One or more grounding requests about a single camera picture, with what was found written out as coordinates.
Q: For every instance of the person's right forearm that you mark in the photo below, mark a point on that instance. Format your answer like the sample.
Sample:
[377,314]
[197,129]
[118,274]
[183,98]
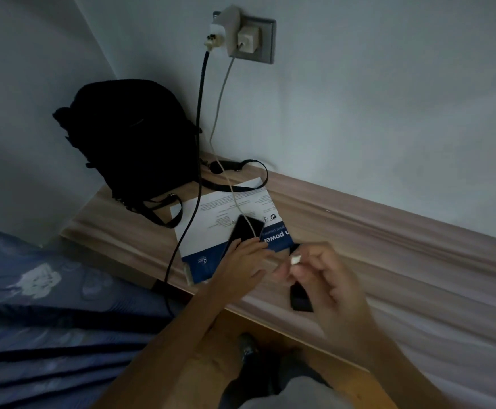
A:
[401,374]

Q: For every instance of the person's left fingers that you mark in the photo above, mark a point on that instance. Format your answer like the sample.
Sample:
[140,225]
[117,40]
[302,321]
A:
[250,251]

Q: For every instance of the tall white plug adapter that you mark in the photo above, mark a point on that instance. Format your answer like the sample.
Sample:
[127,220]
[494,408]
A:
[229,25]

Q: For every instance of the person's left hand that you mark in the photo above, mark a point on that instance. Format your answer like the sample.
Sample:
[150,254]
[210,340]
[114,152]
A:
[236,271]

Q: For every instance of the person's left forearm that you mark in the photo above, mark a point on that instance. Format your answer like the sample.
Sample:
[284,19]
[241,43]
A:
[167,353]

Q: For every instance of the white and blue cardboard box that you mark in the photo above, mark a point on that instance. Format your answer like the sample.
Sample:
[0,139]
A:
[214,217]

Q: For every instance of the white cube charger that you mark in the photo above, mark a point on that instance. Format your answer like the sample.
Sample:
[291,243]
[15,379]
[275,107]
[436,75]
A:
[248,39]

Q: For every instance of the black smartphone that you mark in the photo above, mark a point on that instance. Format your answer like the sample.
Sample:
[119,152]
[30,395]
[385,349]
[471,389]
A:
[244,227]

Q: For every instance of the black rectangular power bank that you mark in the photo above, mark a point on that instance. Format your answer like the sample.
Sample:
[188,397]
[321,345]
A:
[301,298]

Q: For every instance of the person's right fingers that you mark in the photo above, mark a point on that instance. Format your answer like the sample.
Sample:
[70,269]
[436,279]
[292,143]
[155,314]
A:
[312,264]

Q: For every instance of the grey wall socket plate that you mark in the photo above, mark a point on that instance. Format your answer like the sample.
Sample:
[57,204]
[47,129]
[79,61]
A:
[267,40]

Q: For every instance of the person's right hand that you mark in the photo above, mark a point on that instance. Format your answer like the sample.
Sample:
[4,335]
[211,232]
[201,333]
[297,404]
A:
[337,298]

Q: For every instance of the person's grey shorts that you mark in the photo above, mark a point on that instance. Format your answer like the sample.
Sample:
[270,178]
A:
[290,389]

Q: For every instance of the dark shoe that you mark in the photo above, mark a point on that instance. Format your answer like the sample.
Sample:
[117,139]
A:
[248,347]

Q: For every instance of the black backpack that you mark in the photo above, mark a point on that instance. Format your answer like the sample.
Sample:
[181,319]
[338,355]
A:
[133,140]

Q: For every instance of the blue patterned bed sheet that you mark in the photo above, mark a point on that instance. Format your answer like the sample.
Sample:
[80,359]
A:
[47,319]

